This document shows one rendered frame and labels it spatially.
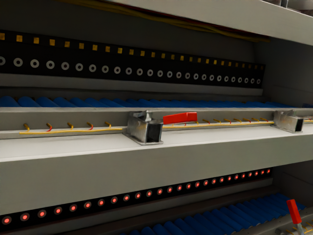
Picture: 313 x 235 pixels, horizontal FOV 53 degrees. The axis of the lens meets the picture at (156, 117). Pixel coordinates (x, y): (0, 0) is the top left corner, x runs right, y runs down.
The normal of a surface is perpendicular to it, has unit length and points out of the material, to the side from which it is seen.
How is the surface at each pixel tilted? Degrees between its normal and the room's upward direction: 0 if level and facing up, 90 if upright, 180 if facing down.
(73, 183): 111
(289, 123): 90
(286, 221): 21
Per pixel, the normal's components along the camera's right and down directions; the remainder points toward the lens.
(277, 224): 0.13, -0.97
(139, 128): -0.82, 0.02
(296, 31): 0.56, 0.25
